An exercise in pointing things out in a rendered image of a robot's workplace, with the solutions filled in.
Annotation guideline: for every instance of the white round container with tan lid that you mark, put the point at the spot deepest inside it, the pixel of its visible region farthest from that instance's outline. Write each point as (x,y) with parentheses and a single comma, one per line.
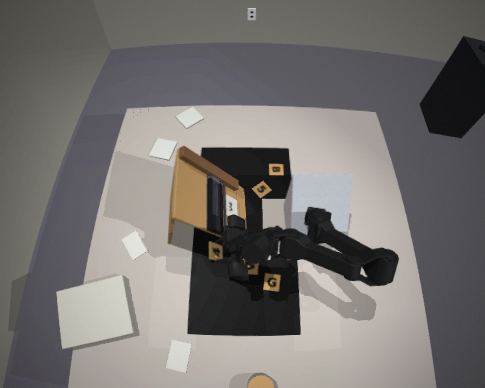
(259,380)

